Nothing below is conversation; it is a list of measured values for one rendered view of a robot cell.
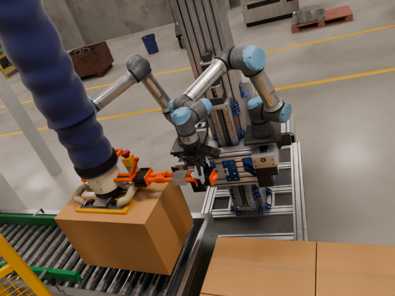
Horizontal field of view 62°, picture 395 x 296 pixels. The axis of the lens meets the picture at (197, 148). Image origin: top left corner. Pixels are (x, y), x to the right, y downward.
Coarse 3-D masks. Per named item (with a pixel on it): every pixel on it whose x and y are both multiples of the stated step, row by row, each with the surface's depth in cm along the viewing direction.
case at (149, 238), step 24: (144, 192) 180; (168, 192) 181; (72, 216) 180; (96, 216) 174; (120, 216) 168; (144, 216) 163; (168, 216) 179; (72, 240) 190; (96, 240) 182; (120, 240) 174; (144, 240) 166; (168, 240) 178; (96, 264) 198; (120, 264) 189; (144, 264) 180; (168, 264) 177
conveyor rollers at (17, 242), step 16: (0, 224) 296; (16, 224) 290; (32, 224) 285; (192, 224) 226; (16, 240) 270; (32, 240) 263; (48, 240) 256; (64, 240) 250; (0, 256) 257; (32, 256) 245; (48, 256) 244; (64, 256) 236; (96, 272) 214; (112, 272) 213; (144, 272) 203; (176, 272) 198; (96, 288) 203; (112, 288) 200; (128, 288) 198
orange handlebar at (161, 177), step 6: (120, 150) 198; (120, 174) 175; (126, 174) 174; (150, 174) 168; (156, 174) 166; (162, 174) 163; (168, 174) 163; (216, 174) 152; (84, 180) 182; (114, 180) 173; (120, 180) 171; (126, 180) 170; (150, 180) 164; (156, 180) 162; (162, 180) 161; (168, 180) 160; (186, 180) 156; (192, 180) 154
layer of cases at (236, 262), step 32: (224, 256) 197; (256, 256) 190; (288, 256) 184; (320, 256) 179; (352, 256) 174; (384, 256) 169; (224, 288) 179; (256, 288) 174; (288, 288) 169; (320, 288) 164; (352, 288) 160; (384, 288) 155
